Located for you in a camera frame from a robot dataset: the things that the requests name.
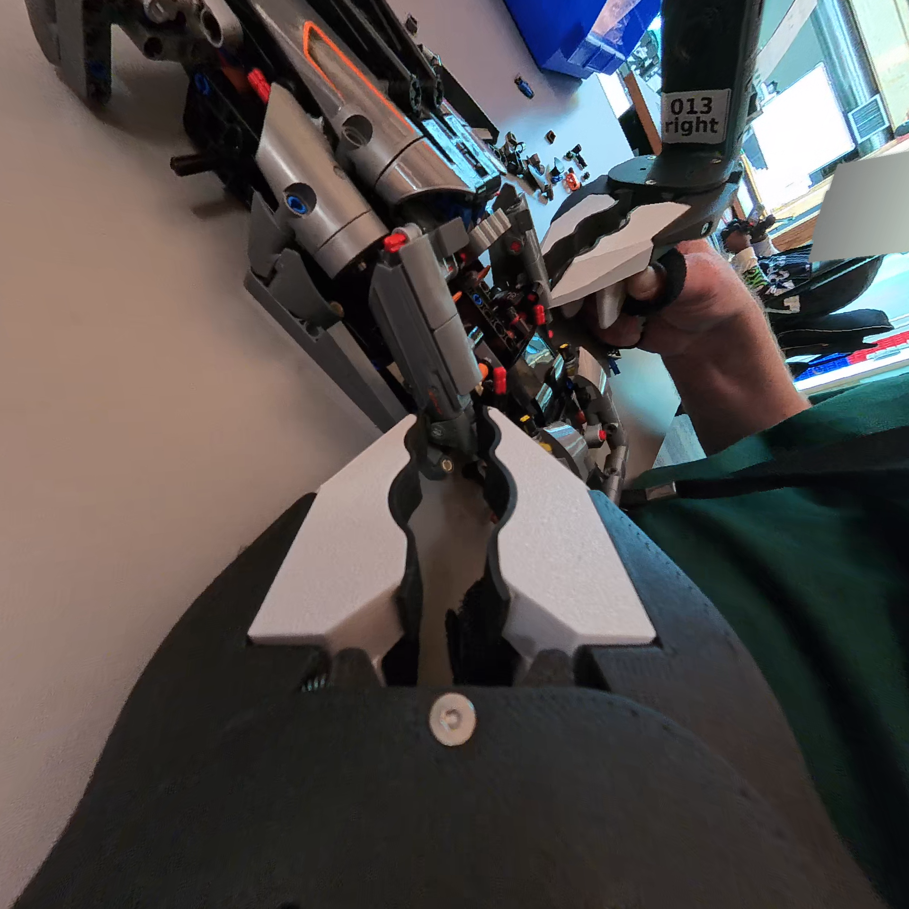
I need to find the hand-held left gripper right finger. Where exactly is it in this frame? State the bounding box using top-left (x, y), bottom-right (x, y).
top-left (477, 406), bottom-right (656, 656)

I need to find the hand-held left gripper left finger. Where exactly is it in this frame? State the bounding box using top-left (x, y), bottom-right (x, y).
top-left (247, 414), bottom-right (426, 658)

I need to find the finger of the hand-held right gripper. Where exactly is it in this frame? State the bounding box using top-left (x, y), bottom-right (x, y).
top-left (542, 193), bottom-right (624, 251)
top-left (548, 202), bottom-right (693, 329)

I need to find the grey lego car model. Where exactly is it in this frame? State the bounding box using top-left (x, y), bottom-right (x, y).
top-left (25, 0), bottom-right (629, 498)

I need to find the person's right forearm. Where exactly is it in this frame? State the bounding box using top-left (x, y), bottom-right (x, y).
top-left (660, 305), bottom-right (812, 455)

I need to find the pile of small lego pieces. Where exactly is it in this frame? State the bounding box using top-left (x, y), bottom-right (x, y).
top-left (497, 128), bottom-right (590, 205)

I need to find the person's right hand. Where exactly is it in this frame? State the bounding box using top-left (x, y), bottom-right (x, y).
top-left (600, 240), bottom-right (774, 356)

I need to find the blue plastic bin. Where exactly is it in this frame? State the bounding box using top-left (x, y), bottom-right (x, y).
top-left (503, 0), bottom-right (665, 79)

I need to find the black lanyard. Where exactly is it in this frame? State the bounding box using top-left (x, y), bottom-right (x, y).
top-left (621, 426), bottom-right (909, 505)

